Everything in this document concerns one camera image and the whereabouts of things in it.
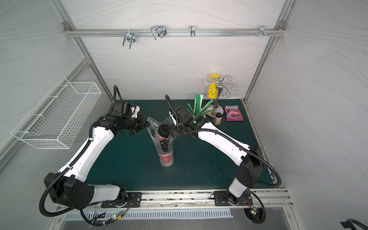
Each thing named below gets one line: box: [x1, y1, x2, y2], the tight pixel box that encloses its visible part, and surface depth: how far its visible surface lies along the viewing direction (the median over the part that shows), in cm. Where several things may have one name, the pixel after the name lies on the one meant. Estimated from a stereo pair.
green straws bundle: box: [186, 93, 216, 117], surface depth 100 cm
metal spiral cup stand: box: [201, 75, 239, 117], surface depth 92 cm
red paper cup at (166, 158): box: [158, 149, 174, 168], surface depth 77 cm
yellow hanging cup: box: [206, 73, 220, 99], surface depth 103 cm
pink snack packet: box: [223, 104, 244, 122], surface depth 110 cm
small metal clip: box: [189, 24, 196, 38], surface depth 80 cm
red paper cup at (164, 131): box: [157, 123, 172, 140], surface depth 82 cm
